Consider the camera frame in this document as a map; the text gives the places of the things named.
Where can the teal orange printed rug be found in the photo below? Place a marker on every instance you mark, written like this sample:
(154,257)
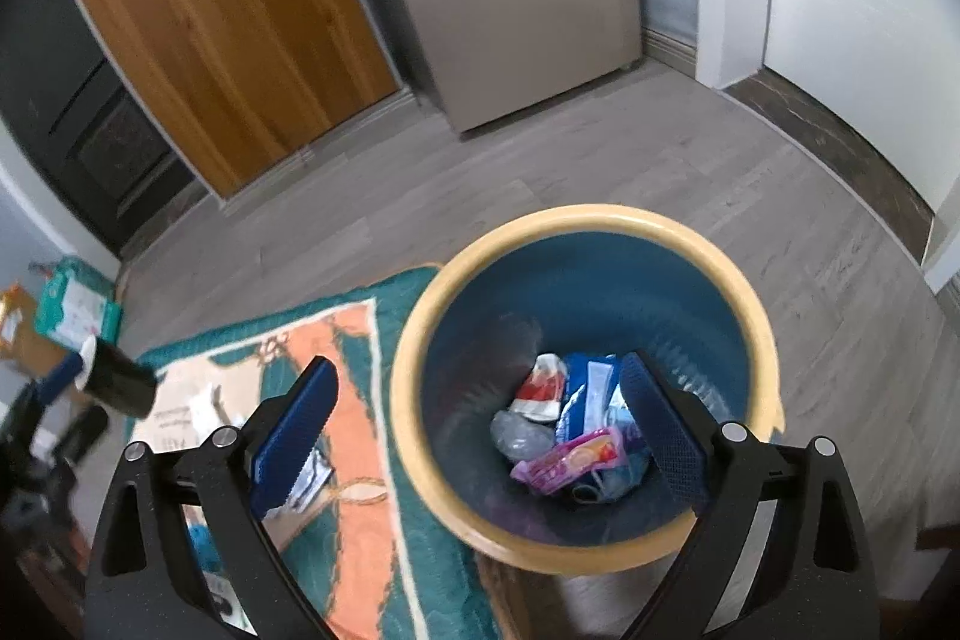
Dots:
(367,553)

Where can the brown cardboard box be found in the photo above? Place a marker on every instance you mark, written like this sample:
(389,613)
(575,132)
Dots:
(23,349)

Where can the blue white wrapper in bin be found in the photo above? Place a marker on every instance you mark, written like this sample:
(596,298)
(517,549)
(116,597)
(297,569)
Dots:
(591,391)

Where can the black entrance door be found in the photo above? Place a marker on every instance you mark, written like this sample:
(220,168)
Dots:
(72,116)

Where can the pink snack wrapper in bin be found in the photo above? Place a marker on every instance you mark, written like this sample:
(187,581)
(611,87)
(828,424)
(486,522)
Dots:
(599,450)

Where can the small silver white packet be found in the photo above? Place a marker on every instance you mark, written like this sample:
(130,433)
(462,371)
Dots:
(315,472)

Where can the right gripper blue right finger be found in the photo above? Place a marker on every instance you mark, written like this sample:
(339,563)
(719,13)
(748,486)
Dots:
(670,423)

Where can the clear plastic wrap in bin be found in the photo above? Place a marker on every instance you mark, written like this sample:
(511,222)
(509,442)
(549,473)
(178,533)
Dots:
(519,439)

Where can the black cup white inside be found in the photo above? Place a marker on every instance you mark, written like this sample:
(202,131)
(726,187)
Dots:
(115,380)

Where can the teal printed bag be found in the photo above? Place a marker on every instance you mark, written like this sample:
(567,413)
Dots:
(77,302)

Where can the yellow rimmed teal trash bin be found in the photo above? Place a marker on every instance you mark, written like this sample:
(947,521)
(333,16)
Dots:
(586,284)

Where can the white interior door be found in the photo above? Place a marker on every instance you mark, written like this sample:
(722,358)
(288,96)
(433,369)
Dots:
(888,68)

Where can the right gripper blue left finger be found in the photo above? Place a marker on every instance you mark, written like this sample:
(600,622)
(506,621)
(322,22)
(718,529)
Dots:
(284,431)

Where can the red white wrapper in bin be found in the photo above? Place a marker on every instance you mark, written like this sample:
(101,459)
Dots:
(540,396)

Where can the wooden double-door cabinet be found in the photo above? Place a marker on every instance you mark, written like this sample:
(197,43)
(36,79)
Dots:
(238,86)

